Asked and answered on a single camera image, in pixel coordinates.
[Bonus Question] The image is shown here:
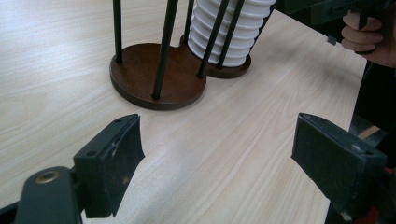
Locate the brown cup holder rack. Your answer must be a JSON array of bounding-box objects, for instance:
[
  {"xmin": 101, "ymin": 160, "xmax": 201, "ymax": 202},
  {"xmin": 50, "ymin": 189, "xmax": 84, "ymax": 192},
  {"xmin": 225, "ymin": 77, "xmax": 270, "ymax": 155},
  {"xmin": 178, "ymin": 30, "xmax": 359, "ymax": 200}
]
[{"xmin": 109, "ymin": 0, "xmax": 275, "ymax": 111}]

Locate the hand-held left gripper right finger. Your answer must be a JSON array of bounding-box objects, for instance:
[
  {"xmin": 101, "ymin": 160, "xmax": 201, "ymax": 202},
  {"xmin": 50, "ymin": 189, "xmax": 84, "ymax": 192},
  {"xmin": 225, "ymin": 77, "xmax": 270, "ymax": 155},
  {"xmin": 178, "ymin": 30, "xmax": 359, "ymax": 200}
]
[{"xmin": 290, "ymin": 112, "xmax": 388, "ymax": 222}]

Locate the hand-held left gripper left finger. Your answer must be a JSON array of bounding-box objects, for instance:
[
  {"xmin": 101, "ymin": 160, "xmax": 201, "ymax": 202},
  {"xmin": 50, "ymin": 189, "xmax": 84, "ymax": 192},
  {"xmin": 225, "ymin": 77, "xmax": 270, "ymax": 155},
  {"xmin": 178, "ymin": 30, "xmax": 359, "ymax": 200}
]
[{"xmin": 73, "ymin": 113, "xmax": 146, "ymax": 218}]

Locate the stack of white paper cups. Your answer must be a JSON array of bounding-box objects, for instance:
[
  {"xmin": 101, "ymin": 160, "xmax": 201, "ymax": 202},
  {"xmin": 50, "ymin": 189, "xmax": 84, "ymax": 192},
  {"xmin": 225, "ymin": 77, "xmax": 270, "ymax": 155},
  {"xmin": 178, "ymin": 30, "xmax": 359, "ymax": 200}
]
[{"xmin": 187, "ymin": 0, "xmax": 277, "ymax": 68}]

